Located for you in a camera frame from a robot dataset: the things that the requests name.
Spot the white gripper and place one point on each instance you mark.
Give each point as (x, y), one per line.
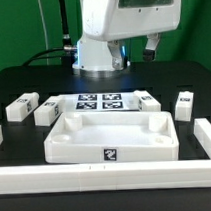
(107, 20)

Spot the white right fence bar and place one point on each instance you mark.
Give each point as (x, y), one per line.
(202, 132)

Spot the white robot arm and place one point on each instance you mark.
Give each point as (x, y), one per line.
(94, 57)

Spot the white front fence bar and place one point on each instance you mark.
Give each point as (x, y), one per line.
(104, 177)

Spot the white fence bar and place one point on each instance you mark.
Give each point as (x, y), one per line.
(104, 177)
(202, 132)

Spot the tag sheet on table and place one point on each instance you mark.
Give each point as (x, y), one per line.
(99, 102)

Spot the white desk top tray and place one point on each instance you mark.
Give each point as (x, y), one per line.
(115, 137)

